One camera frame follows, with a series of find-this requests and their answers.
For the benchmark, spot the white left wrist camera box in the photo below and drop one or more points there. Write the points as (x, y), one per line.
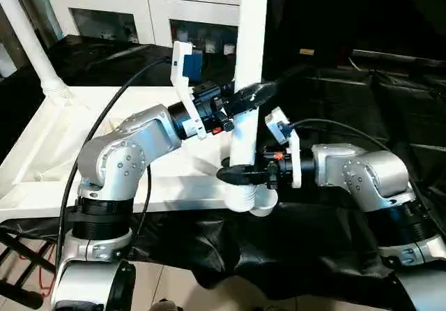
(187, 70)

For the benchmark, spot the dark low shelf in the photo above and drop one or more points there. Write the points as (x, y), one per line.
(404, 56)

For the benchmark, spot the small tan label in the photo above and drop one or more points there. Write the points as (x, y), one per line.
(307, 51)

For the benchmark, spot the black stand frame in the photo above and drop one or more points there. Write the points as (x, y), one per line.
(21, 262)

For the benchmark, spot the white cabinet with glass doors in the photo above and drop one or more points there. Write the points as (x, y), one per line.
(132, 1)

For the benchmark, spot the white plastic table leg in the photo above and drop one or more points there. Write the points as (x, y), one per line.
(251, 25)
(31, 39)

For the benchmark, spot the black work mat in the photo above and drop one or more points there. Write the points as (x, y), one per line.
(327, 248)

